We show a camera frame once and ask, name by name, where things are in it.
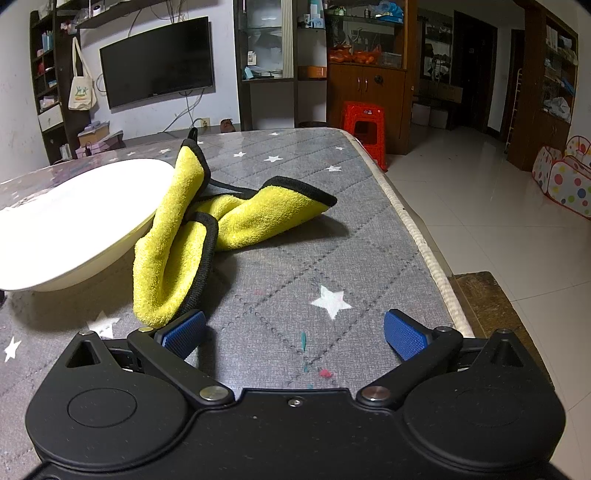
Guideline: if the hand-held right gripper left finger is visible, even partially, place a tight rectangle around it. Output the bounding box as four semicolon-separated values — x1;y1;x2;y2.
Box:
65;310;235;409

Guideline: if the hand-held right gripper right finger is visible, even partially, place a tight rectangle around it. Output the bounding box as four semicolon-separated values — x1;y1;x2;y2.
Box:
355;308;527;409

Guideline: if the yellow black-edged microfiber cloth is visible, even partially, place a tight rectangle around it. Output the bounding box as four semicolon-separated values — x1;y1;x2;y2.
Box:
133;127;338;325

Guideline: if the white bowl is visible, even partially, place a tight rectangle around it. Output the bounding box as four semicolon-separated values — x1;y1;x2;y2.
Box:
0;158;175;292

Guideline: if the dark wooden bench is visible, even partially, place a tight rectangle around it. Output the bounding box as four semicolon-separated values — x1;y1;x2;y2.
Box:
450;271;552;384

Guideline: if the grey star-print table cover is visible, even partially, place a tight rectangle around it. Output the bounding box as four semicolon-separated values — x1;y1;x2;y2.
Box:
0;127;476;416

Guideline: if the dark low television bench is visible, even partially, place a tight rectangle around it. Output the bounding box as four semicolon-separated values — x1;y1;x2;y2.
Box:
48;124;241;164

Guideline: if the stack of pink boxes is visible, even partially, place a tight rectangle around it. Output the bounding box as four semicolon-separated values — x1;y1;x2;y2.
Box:
76;121;125;158

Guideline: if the polka dot play tent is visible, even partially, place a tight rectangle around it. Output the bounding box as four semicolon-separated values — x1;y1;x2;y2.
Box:
532;135;591;219

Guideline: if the red plastic stool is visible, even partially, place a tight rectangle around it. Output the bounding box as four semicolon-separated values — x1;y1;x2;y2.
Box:
341;100;387;171

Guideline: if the tall wooden shelf unit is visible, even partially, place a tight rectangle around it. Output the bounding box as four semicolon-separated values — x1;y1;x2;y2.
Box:
505;0;580;171

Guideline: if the brown wooden cabinet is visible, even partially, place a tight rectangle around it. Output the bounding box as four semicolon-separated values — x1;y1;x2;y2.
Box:
323;0;419;155

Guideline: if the glass display cabinet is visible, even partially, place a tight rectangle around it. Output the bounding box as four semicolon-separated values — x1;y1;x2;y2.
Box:
233;0;328;132

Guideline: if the dark open shelf unit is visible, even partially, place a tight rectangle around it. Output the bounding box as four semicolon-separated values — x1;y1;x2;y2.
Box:
30;0;93;164

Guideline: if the beige tote bag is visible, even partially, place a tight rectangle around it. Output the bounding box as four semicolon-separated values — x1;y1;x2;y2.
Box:
68;36;99;112

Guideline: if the black television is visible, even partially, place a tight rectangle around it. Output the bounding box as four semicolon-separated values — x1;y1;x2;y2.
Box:
99;16;216;110

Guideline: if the dark door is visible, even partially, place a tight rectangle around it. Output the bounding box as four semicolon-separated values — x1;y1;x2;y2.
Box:
452;10;498;134

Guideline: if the bag of oranges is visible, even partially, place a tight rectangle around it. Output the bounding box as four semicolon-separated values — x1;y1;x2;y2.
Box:
329;44;383;65

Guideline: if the dark wall shelf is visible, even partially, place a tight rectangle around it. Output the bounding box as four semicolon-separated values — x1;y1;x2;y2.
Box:
76;0;167;29

